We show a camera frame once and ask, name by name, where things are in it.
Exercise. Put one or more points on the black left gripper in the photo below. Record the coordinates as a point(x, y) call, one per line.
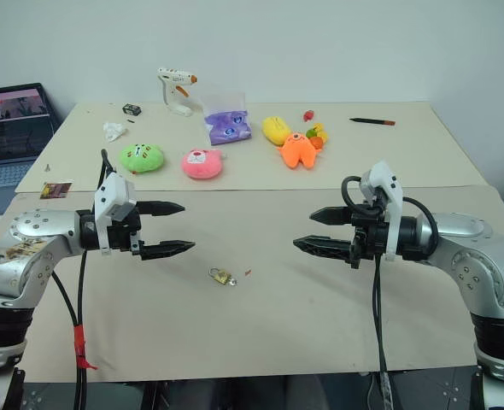
point(121, 237)

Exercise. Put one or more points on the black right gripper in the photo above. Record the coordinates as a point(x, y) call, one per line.
point(371, 237)

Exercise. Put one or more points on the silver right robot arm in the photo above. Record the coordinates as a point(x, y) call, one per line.
point(470, 256)

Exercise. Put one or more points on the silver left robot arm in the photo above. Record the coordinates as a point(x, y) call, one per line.
point(30, 252)

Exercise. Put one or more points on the pink bear plush toy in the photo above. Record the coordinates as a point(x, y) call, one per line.
point(201, 164)

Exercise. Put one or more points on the green plush toy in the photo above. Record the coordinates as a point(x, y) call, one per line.
point(143, 158)

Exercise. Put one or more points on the small brass padlock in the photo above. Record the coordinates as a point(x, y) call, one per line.
point(220, 277)

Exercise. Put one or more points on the orange one-eyed plush toy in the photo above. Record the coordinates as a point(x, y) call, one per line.
point(297, 151)

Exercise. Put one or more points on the yellow green orange small toy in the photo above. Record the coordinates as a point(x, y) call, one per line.
point(319, 134)

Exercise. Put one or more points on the crumpled white tissue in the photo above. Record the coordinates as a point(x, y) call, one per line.
point(114, 131)

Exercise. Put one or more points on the yellow plush toy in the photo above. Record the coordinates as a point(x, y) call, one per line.
point(276, 129)

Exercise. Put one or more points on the small printed card packet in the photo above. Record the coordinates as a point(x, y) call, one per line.
point(56, 189)

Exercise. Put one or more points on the black pen with orange end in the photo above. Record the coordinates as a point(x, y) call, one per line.
point(369, 121)

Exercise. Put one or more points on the small red toy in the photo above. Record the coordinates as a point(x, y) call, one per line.
point(308, 115)

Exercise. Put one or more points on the clear bag with purple plush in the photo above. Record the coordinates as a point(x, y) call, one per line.
point(228, 124)

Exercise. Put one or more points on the small black box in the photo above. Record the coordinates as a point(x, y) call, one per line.
point(132, 109)

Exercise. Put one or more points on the white hot glue gun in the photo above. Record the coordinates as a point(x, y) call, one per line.
point(175, 91)

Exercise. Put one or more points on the open grey laptop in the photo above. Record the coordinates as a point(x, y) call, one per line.
point(8, 124)

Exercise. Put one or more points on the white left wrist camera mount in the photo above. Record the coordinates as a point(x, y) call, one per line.
point(113, 192)

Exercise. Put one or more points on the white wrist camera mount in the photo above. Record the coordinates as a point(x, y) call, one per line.
point(113, 192)
point(388, 183)

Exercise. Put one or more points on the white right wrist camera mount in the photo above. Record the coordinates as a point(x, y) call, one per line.
point(388, 183)

